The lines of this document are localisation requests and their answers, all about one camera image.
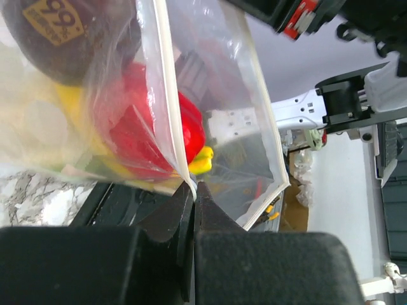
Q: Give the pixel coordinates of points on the yellow banana bunch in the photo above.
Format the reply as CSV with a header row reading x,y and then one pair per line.
x,y
120,136

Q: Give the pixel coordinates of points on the clear zip top bag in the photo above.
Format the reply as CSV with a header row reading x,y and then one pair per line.
x,y
151,94

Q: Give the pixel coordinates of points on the dark purple plum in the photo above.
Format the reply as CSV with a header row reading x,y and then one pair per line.
x,y
72,41

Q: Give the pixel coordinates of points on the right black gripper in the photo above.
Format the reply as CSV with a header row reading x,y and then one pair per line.
x,y
381,22

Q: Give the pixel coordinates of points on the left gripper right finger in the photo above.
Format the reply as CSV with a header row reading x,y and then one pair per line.
x,y
235,266

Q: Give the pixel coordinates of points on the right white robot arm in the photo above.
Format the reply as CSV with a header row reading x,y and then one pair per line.
x,y
356,99

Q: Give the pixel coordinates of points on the white cauliflower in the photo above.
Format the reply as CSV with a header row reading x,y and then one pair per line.
x,y
35,131

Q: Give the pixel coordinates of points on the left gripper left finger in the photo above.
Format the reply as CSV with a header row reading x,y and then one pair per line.
x,y
147,263

